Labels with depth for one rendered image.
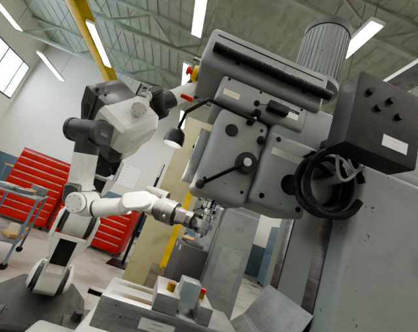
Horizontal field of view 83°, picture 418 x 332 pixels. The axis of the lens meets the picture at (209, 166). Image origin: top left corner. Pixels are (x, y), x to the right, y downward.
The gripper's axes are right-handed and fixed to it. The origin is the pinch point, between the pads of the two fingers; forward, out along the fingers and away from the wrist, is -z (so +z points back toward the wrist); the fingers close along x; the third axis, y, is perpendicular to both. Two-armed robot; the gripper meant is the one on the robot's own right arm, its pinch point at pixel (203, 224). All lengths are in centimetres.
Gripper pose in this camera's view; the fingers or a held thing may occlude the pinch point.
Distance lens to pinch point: 86.6
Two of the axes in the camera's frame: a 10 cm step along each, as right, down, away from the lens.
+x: 2.0, 3.1, 9.3
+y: -3.4, 9.1, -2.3
